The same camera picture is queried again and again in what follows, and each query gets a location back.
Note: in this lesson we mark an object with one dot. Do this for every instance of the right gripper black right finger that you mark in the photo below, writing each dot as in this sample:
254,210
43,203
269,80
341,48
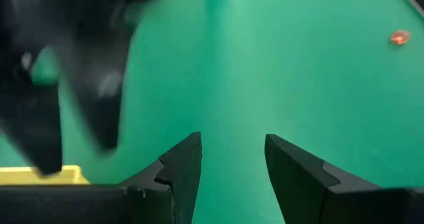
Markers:
298,184

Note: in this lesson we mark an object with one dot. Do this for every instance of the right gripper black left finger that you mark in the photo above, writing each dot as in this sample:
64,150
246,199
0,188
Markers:
185,184

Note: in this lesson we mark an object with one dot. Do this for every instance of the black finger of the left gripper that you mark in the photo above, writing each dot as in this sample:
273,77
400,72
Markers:
36,128
102,94

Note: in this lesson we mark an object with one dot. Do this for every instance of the yellow plastic basket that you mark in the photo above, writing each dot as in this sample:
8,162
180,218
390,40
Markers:
20,177

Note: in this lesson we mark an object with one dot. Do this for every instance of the orange pumpkin decoration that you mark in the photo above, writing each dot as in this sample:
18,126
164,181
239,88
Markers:
400,37

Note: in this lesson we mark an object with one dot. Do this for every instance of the green table mat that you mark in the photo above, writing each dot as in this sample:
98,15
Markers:
265,68

